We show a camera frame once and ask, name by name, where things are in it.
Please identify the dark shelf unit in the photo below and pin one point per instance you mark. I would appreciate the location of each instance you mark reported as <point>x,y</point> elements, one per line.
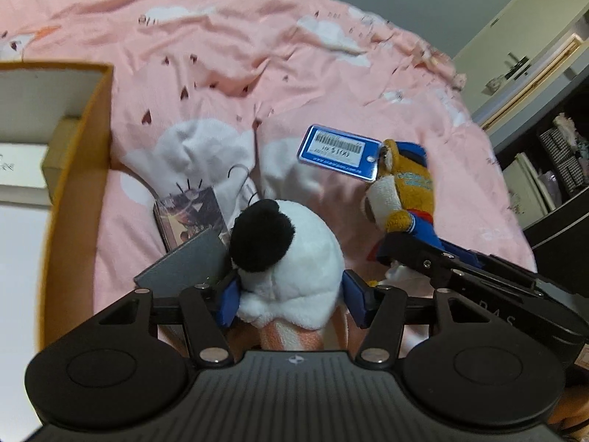
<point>561,235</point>

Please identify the white panda plush toy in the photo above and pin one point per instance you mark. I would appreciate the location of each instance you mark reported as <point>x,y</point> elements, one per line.
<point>294,248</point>

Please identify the black white checked item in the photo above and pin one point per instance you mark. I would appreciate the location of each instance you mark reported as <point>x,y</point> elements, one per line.
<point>561,156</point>

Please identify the picture card booklet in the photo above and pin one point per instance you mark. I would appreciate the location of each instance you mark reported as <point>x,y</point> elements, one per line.
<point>188,216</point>

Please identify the orange cardboard box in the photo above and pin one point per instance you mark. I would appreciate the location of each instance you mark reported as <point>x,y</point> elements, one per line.
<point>87,147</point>

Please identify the hanging door charm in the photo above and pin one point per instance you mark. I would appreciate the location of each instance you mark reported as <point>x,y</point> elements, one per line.
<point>493,85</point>

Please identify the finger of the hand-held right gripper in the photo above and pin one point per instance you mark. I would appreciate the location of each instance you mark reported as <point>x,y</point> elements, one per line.
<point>464,255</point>
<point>414,253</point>

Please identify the dark grey box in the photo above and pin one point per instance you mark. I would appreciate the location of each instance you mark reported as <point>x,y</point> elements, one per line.
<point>184,262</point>

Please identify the cream door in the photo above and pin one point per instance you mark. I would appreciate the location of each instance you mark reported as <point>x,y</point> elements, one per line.
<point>520,23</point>

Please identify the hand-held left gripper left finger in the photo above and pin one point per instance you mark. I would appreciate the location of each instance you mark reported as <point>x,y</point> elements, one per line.
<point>228,301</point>

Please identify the white glasses case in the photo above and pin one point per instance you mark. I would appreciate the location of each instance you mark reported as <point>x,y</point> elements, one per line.
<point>23,170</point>

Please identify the blue barcode tag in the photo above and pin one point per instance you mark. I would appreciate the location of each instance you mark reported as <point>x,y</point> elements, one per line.
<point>338,149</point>

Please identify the white storage box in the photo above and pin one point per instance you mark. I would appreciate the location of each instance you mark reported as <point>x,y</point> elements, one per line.
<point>529,188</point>

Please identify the pink cloud-print blanket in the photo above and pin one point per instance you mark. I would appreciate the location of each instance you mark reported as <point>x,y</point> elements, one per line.
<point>253,55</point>

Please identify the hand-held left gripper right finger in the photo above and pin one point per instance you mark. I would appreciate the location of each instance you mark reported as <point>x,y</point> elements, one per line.
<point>356,297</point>

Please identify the orange blue plush toy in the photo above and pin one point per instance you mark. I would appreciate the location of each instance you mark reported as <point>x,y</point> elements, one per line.
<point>409,184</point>

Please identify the small brown cardboard box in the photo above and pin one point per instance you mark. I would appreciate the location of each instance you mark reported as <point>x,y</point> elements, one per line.
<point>62,152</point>

